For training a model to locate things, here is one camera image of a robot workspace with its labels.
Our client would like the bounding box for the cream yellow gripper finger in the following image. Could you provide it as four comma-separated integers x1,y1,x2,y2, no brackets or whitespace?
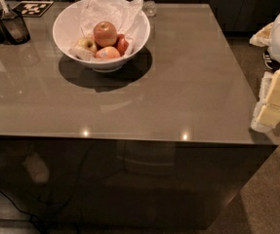
251,68,280,133

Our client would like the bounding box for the large red apple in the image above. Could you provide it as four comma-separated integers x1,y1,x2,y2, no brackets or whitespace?
93,21,117,47

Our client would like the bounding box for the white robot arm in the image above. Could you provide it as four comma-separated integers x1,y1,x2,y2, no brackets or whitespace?
250,14,280,133

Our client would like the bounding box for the dark red apple right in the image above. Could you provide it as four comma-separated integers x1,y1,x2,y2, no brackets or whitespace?
116,34,129,56

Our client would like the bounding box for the red apple with sticker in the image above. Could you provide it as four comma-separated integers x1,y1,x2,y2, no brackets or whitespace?
96,46,120,59

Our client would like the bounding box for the yellow green apple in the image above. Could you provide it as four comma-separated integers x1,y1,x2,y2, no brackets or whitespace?
76,37,98,53

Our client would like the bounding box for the white ceramic bowl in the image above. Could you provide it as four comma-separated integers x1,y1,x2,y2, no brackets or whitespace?
53,0,150,72

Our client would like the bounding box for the black white sneaker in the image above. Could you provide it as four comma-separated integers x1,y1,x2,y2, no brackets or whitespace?
263,51,280,71

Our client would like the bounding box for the small clear glass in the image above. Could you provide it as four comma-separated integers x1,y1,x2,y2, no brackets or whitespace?
142,1,156,17

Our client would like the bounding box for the white plastic bag liner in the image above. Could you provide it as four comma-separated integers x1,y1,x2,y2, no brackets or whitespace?
70,0,143,61

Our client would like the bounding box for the black white marker tag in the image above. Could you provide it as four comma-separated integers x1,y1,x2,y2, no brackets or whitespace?
14,1,54,18

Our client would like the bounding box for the black utensil holder cup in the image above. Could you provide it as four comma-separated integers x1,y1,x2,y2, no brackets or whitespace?
0,9,30,45

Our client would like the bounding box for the black cable on floor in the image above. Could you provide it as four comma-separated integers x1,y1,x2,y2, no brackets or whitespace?
0,175,50,234

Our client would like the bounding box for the white handled utensil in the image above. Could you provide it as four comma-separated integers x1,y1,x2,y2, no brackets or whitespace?
0,0,17,20

